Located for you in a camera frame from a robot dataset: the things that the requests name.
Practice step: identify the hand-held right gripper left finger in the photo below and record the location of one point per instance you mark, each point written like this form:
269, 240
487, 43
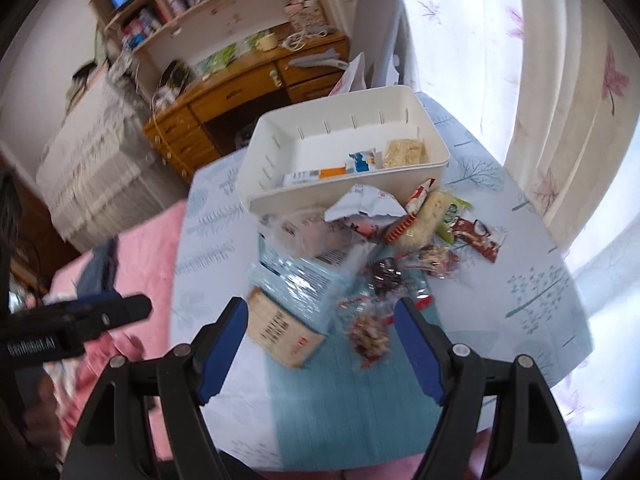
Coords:
222, 347

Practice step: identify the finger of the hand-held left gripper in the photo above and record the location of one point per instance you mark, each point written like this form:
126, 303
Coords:
120, 312

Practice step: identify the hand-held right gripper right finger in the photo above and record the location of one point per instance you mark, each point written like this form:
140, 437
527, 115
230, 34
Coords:
417, 352

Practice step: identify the nut cluster clear packet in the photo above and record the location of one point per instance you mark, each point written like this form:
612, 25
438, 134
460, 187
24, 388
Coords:
370, 337

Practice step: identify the brown kraft paper packet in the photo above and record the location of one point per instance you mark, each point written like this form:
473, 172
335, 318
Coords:
280, 330

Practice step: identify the nut bar clear packet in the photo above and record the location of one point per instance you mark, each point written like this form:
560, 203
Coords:
432, 260

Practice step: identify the light blue biscuit packet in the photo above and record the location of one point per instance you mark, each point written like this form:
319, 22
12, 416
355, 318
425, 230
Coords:
300, 285

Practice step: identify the red brown chocolate packet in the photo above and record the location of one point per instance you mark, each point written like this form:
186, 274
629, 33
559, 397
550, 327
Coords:
477, 237

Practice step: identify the puffed rice bar clear packet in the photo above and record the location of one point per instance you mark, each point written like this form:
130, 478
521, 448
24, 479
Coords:
422, 222

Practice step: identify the white snack bag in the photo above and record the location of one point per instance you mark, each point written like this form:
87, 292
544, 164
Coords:
365, 205

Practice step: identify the long red white snack packet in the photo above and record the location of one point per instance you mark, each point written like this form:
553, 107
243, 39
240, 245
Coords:
424, 194

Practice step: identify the white plastic storage box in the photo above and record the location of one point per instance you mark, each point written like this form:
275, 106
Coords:
345, 110

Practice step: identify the pink blanket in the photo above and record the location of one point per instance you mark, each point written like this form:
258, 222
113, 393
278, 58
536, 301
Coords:
150, 260

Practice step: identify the teal placemat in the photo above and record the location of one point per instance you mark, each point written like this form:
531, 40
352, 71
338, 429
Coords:
350, 410

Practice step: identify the green snack packet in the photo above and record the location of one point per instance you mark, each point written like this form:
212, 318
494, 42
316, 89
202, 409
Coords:
452, 217

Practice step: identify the white lace cover cloth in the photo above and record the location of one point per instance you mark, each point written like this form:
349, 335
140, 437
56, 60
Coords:
95, 160

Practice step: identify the white orange flat packet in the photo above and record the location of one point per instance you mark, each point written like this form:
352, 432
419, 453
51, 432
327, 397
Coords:
315, 176

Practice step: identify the small blue white packet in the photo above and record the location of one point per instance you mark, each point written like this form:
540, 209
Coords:
362, 161

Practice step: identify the puffed rice cake packet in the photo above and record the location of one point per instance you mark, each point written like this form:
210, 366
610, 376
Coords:
407, 152

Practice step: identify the black patterned box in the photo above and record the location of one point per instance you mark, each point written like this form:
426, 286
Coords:
176, 76

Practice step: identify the wooden desk with drawers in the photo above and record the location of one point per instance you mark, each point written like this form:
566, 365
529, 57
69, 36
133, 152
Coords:
235, 92

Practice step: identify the green tissue pack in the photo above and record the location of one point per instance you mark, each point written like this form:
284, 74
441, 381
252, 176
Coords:
217, 57

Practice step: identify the white plastic bag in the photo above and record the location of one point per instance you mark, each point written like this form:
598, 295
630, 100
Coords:
352, 77

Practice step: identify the white floral curtain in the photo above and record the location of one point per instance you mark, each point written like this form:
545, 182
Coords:
550, 85

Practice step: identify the grey shark plush toy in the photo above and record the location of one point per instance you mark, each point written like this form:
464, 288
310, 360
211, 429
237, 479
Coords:
315, 60

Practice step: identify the yellow mug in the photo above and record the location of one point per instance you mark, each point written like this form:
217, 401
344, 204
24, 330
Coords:
266, 41

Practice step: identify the wooden bookshelf hutch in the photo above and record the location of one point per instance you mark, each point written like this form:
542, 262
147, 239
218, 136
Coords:
225, 15

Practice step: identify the grey office chair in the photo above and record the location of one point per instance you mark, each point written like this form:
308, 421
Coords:
380, 20

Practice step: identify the white printed canvas bag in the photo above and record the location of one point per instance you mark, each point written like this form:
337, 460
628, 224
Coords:
306, 17

